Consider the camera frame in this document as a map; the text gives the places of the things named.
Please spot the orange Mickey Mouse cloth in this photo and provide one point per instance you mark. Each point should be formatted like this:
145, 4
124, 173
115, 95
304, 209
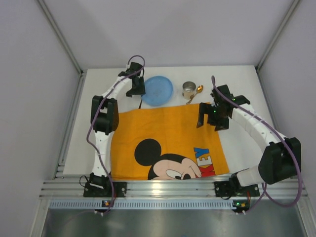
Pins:
165, 144

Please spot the copper spoon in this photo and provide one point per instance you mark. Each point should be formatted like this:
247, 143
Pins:
198, 91

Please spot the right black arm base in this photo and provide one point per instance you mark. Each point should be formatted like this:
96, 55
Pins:
232, 188

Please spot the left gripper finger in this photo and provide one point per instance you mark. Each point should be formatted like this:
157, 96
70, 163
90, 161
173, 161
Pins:
133, 91
140, 86

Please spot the aluminium mounting rail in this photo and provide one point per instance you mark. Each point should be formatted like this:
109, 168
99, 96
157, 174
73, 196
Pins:
68, 186

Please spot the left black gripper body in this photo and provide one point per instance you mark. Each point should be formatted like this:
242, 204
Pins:
136, 87

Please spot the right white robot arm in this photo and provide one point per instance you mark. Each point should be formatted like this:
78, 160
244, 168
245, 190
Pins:
281, 156

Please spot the perforated cable duct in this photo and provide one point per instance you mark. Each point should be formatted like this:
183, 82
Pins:
151, 204

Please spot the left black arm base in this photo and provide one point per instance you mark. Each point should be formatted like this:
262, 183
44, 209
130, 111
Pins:
101, 187

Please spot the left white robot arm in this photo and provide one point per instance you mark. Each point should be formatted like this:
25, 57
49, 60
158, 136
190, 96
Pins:
104, 117

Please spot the blue plastic plate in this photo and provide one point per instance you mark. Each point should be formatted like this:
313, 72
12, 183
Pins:
159, 90

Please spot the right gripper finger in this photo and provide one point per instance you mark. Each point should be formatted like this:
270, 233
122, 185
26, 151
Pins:
205, 109
222, 124

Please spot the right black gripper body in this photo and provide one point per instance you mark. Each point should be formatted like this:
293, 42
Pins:
208, 114

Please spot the small metal cup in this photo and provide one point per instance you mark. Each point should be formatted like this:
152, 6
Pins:
188, 89

